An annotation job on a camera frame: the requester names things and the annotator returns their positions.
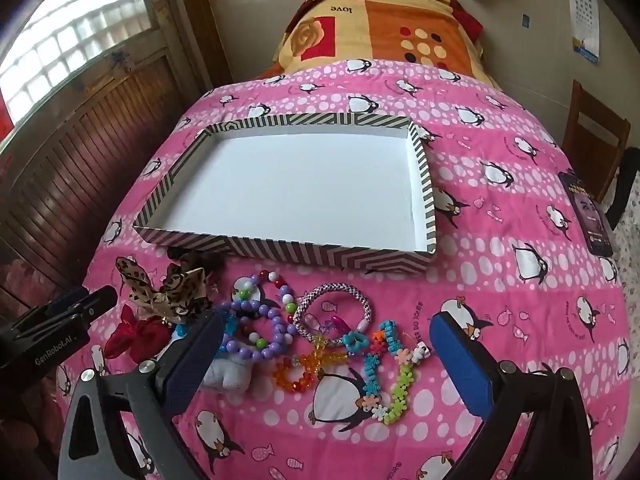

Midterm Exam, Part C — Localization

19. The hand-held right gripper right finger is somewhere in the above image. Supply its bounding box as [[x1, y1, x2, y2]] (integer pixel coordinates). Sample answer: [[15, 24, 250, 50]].
[[430, 310, 593, 480]]

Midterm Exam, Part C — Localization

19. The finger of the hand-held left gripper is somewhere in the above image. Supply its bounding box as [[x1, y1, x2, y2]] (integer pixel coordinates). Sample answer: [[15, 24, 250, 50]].
[[47, 287, 89, 312], [70, 285, 119, 324]]

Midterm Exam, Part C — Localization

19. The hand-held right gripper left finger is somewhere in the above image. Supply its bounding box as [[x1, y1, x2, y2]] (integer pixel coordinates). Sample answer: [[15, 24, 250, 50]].
[[59, 310, 226, 480]]

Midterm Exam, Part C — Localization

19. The white plush scrunchie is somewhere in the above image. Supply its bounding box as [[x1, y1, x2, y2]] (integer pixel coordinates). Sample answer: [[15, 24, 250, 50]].
[[201, 354, 254, 392]]

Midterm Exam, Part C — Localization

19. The dark leopard print hair bow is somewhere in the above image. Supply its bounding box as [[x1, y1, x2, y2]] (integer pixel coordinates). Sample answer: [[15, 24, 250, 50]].
[[115, 256, 152, 307]]

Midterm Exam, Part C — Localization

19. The red bow hair tie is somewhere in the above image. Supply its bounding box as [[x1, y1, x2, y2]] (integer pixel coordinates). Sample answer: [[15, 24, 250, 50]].
[[104, 305, 172, 362]]

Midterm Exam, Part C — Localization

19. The tan leopard print hair bow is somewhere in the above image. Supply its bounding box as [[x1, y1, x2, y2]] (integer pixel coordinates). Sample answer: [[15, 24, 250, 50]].
[[149, 265, 212, 327]]

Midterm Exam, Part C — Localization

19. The green flower bead bracelet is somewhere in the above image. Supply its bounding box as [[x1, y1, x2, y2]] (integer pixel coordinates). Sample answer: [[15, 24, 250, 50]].
[[362, 342, 432, 424]]

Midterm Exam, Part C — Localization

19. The purple bead bracelet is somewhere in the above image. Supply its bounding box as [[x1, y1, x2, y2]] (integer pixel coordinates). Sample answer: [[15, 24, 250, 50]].
[[220, 299, 299, 362]]

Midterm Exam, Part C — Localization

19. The turquoise flower bead bracelet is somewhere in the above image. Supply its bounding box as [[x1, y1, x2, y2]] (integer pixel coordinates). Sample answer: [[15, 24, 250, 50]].
[[342, 320, 404, 402]]

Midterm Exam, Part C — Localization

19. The orange rainbow bead bracelet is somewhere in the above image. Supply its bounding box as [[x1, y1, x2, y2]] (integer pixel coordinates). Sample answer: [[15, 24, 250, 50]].
[[272, 334, 349, 392]]

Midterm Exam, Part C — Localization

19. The black white woven bracelet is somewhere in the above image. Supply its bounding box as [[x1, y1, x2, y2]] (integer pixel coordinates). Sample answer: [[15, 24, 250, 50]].
[[293, 283, 374, 339]]

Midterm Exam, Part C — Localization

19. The multicolour bead bracelet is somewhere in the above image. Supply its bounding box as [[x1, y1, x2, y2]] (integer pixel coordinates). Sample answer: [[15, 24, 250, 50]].
[[234, 270, 302, 322]]

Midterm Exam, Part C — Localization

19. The striped cardboard box lid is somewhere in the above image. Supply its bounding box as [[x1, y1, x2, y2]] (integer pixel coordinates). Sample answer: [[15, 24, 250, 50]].
[[132, 114, 438, 275]]

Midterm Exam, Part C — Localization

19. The dark brown scrunchie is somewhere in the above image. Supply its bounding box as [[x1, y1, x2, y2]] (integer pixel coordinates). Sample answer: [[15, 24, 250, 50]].
[[166, 248, 227, 275]]

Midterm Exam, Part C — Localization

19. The pink penguin print blanket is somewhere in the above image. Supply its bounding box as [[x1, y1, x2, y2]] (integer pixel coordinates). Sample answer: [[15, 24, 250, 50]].
[[50, 57, 631, 480]]

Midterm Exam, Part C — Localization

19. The black smartphone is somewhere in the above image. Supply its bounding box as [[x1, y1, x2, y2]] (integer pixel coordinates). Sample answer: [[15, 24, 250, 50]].
[[558, 172, 614, 257]]

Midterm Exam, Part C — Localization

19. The black and white cloth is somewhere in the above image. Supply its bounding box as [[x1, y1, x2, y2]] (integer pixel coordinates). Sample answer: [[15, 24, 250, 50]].
[[605, 146, 640, 231]]

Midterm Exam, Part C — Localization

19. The wooden chair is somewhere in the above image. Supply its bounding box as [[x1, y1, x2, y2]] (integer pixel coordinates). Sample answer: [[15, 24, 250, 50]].
[[560, 80, 632, 206]]

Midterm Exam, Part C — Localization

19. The barred window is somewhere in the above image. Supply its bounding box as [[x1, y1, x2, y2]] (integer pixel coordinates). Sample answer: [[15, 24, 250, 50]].
[[0, 0, 166, 128]]

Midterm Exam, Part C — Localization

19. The red cloth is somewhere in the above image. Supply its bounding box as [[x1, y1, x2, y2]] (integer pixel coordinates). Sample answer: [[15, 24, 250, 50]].
[[449, 0, 485, 42]]

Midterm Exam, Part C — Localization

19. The orange patterned pillow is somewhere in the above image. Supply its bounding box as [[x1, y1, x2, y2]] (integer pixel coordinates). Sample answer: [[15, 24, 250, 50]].
[[272, 0, 498, 86]]

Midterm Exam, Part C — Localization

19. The wall calendar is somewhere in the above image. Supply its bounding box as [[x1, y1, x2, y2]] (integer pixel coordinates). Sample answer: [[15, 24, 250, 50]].
[[564, 0, 602, 64]]

